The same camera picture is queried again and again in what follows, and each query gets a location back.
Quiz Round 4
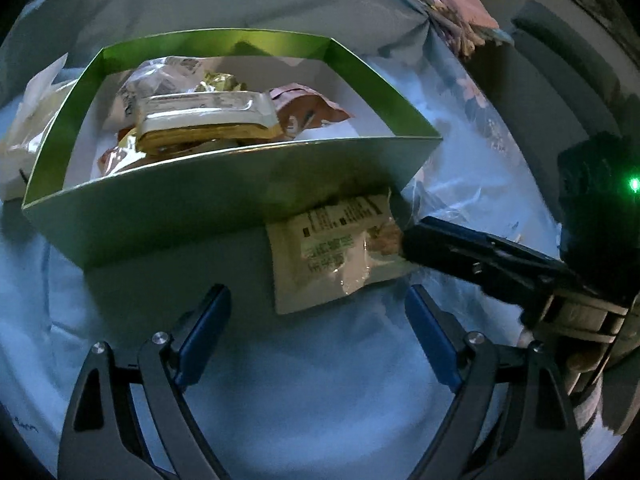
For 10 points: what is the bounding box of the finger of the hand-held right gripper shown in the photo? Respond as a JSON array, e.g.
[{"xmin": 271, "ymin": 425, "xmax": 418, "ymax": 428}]
[
  {"xmin": 415, "ymin": 216, "xmax": 581, "ymax": 276},
  {"xmin": 402, "ymin": 230, "xmax": 583, "ymax": 311}
]

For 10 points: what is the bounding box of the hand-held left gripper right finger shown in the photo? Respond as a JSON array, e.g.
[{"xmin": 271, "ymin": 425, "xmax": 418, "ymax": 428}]
[{"xmin": 405, "ymin": 284, "xmax": 586, "ymax": 480}]

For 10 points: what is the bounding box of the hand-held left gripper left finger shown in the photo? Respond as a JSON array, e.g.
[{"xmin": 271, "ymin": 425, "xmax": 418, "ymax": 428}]
[{"xmin": 57, "ymin": 284, "xmax": 232, "ymax": 480}]

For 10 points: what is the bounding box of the green cardboard box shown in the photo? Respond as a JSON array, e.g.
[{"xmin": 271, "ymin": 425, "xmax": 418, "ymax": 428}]
[{"xmin": 21, "ymin": 27, "xmax": 443, "ymax": 272}]

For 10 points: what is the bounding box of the pale yellow snack packet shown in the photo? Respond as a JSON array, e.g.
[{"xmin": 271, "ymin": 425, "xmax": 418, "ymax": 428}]
[{"xmin": 265, "ymin": 194, "xmax": 418, "ymax": 316}]

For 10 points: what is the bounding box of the tan brown snack packet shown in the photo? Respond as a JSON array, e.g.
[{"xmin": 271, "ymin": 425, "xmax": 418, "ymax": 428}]
[{"xmin": 135, "ymin": 91, "xmax": 283, "ymax": 155}]

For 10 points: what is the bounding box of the orange snack packet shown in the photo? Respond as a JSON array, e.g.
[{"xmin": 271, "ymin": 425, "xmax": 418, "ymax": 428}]
[{"xmin": 270, "ymin": 85, "xmax": 353, "ymax": 138}]

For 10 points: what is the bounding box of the crinkled yellow snack packet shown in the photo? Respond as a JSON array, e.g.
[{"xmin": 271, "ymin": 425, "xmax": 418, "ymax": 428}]
[{"xmin": 195, "ymin": 72, "xmax": 248, "ymax": 93}]

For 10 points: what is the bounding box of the grey sofa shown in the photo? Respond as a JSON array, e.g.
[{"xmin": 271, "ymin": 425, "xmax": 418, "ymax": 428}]
[{"xmin": 465, "ymin": 0, "xmax": 640, "ymax": 241}]

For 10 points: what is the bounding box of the pile of folded clothes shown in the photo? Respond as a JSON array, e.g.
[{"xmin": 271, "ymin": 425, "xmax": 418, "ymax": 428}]
[{"xmin": 390, "ymin": 0, "xmax": 513, "ymax": 61}]

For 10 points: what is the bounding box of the white tissue pack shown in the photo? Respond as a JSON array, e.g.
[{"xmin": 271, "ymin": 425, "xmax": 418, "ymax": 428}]
[{"xmin": 0, "ymin": 52, "xmax": 68, "ymax": 201}]

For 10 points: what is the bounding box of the framed wall picture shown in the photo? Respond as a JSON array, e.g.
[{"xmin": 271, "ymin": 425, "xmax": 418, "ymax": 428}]
[{"xmin": 565, "ymin": 0, "xmax": 640, "ymax": 46}]

